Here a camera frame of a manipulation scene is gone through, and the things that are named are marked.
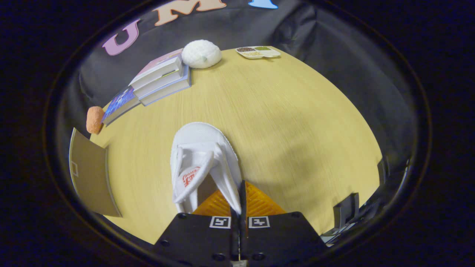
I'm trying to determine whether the divided tray with grains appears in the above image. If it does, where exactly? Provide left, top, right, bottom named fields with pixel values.
left=236, top=46, right=281, bottom=60

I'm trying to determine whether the white cover book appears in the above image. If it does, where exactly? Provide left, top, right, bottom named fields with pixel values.
left=133, top=69, right=188, bottom=99

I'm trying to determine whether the brown cardboard storage box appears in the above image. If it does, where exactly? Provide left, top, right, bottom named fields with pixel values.
left=69, top=128, right=123, bottom=218

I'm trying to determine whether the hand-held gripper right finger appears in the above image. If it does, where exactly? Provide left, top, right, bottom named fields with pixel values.
left=240, top=180, right=329, bottom=267

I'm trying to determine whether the pale blue cover book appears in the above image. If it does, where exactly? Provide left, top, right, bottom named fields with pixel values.
left=139, top=65, right=192, bottom=107

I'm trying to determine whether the dark blue cover book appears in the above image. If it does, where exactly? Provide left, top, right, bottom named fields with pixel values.
left=101, top=86, right=141, bottom=126

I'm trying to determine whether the orange sponge ball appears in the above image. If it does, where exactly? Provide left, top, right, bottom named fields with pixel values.
left=86, top=106, right=105, bottom=135

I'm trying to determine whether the black frame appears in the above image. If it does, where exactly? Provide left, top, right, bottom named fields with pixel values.
left=332, top=192, right=360, bottom=231

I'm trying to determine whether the white fluffy ball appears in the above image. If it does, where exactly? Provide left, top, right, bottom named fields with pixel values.
left=181, top=39, right=222, bottom=69

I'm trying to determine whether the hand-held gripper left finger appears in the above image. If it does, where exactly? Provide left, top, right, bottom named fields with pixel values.
left=154, top=190, right=240, bottom=267

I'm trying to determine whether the pink cover book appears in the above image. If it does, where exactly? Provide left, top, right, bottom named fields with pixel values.
left=128, top=48, right=185, bottom=90

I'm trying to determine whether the white canvas shoe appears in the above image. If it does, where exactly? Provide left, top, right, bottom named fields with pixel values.
left=170, top=122, right=243, bottom=215

